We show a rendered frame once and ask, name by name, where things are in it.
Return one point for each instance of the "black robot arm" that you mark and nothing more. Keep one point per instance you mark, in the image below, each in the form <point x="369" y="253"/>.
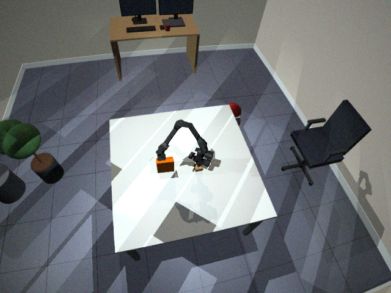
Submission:
<point x="202" y="151"/>

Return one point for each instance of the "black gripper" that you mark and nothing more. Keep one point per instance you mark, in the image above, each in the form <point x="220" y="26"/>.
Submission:
<point x="202" y="161"/>

